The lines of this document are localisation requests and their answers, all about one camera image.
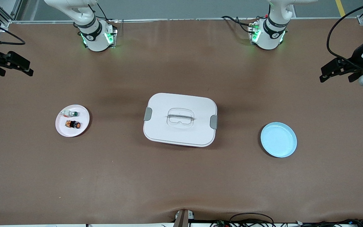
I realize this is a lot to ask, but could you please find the orange push-button switch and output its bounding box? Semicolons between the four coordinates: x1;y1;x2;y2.
65;120;82;130

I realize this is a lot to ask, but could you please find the white lidded storage box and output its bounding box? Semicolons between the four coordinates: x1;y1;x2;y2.
143;93;218;148

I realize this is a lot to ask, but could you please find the yellow floor tape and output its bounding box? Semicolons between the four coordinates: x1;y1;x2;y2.
335;0;346;17

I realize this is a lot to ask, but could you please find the pink round plate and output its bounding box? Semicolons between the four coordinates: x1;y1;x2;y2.
55;104;90;137

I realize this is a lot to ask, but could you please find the light blue round plate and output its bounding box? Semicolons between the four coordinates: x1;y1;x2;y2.
260;122;297;158

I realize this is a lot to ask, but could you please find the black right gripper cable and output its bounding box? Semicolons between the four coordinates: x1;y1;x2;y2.
0;14;26;45

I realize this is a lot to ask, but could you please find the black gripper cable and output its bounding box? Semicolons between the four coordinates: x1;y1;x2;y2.
0;14;26;45
326;0;363;70

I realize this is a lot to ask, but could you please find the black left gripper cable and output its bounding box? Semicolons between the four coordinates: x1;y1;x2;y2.
326;0;363;70

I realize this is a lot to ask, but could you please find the green push-button switch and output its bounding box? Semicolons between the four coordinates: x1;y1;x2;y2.
60;109;79;118

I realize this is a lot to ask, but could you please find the black arm base cable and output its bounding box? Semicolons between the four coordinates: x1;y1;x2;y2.
221;15;259;33

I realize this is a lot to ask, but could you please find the black cable bundle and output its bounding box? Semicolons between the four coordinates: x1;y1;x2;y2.
210;213;276;227
295;218;363;227

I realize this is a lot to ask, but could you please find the metal table edge rail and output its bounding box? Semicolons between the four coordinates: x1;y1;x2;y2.
10;17;363;24

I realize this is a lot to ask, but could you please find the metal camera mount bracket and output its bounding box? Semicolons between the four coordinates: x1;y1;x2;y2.
173;209;195;227

